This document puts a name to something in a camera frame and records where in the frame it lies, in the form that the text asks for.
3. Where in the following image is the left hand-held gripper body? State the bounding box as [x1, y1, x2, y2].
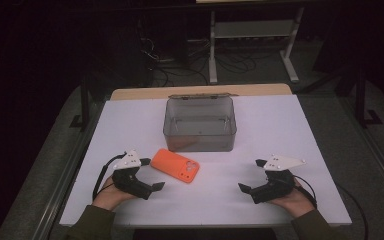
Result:
[112, 149, 154, 201]

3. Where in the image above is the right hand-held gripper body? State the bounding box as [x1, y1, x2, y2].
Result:
[251, 153, 307, 205]

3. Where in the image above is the orange phone case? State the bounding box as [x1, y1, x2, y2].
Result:
[150, 148, 201, 184]

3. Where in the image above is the grey transparent plastic box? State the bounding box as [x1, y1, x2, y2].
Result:
[162, 93, 239, 153]

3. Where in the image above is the person's right hand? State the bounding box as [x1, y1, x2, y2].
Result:
[269, 178, 317, 218]

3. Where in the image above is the person's left hand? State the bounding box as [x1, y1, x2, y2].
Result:
[92, 176, 138, 212]

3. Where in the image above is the black metal stand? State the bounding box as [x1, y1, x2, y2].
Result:
[69, 74, 93, 132]
[353, 64, 384, 129]

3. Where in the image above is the left hand-held gripper black cable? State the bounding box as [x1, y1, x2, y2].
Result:
[92, 151, 128, 202]

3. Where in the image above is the hand-held gripper black cable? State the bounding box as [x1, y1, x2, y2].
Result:
[292, 174, 369, 240]
[92, 151, 128, 202]

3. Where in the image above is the right hand-held gripper black cable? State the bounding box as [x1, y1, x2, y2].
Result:
[292, 174, 369, 240]

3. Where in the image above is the tangle of floor cables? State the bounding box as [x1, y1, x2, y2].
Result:
[139, 36, 258, 88]

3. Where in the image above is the white metal desk frame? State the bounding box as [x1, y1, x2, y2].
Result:
[195, 0, 314, 84]

